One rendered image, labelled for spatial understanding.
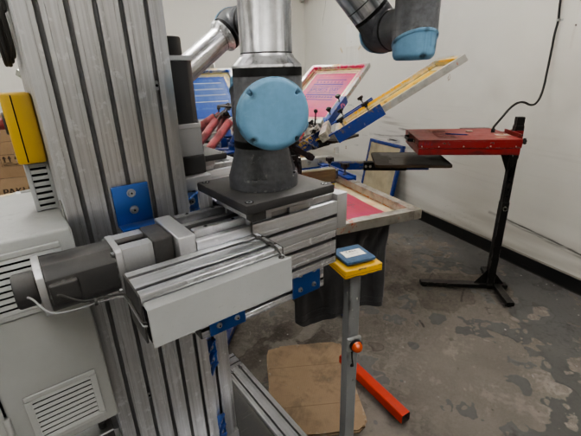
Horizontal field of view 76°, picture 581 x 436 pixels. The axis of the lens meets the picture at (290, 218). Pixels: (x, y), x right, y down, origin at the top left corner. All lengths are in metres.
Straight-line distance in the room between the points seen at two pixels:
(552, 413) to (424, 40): 1.89
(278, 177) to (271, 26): 0.29
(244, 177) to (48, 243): 0.38
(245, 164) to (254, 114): 0.19
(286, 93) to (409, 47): 0.24
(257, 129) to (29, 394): 0.68
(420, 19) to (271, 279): 0.51
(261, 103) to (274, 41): 0.10
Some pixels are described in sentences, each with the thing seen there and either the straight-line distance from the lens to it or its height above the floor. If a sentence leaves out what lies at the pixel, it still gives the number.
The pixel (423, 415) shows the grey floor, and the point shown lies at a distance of 2.04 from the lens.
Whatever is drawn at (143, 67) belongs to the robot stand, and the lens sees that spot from 0.84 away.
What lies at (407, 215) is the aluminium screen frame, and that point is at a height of 0.97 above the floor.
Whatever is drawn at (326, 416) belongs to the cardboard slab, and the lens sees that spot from 1.94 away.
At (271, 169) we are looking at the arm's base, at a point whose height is 1.30.
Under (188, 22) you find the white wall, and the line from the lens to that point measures 5.89.
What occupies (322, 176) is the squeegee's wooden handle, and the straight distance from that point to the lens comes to 1.81.
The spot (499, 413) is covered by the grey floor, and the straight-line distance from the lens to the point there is 2.16.
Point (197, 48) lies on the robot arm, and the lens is 1.43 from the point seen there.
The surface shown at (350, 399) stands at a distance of 1.49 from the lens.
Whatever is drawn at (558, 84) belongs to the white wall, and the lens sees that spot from 3.20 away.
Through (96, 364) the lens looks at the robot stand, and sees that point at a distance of 0.95.
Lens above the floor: 1.48
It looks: 21 degrees down
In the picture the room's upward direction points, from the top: 2 degrees counter-clockwise
